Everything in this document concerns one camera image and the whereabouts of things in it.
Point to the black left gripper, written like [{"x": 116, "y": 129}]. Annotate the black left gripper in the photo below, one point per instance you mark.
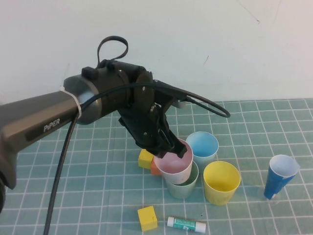
[{"x": 144, "y": 129}]

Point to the pink plastic cup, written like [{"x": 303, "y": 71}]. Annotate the pink plastic cup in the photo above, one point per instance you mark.
[{"x": 174, "y": 169}]

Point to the light blue plastic cup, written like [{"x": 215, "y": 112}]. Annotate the light blue plastic cup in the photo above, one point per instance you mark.
[{"x": 203, "y": 147}]

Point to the yellow plastic cup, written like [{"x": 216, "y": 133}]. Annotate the yellow plastic cup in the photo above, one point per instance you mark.
[{"x": 221, "y": 183}]

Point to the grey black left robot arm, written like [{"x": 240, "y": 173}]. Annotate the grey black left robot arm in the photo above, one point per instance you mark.
[{"x": 36, "y": 115}]

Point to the orange cube block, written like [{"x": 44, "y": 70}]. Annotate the orange cube block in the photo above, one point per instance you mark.
[{"x": 154, "y": 169}]

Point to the small yellow cube block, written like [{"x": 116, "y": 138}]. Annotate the small yellow cube block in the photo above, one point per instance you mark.
[{"x": 144, "y": 160}]

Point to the pale green plastic cup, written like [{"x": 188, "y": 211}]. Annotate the pale green plastic cup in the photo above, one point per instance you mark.
[{"x": 182, "y": 192}]

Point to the notched yellow cube block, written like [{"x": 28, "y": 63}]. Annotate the notched yellow cube block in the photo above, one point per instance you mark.
[{"x": 147, "y": 219}]

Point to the white green glue stick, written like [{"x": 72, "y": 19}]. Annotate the white green glue stick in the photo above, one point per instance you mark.
[{"x": 185, "y": 224}]

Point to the teal checked tablecloth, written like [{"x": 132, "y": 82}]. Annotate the teal checked tablecloth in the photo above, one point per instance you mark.
[{"x": 97, "y": 176}]

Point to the white zip tie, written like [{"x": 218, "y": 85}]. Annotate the white zip tie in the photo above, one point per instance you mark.
[{"x": 76, "y": 102}]

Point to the dark blue paper cone cup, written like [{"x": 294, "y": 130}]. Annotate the dark blue paper cone cup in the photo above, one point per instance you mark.
[{"x": 276, "y": 182}]

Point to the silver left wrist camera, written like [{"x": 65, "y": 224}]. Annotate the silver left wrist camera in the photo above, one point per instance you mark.
[{"x": 181, "y": 104}]

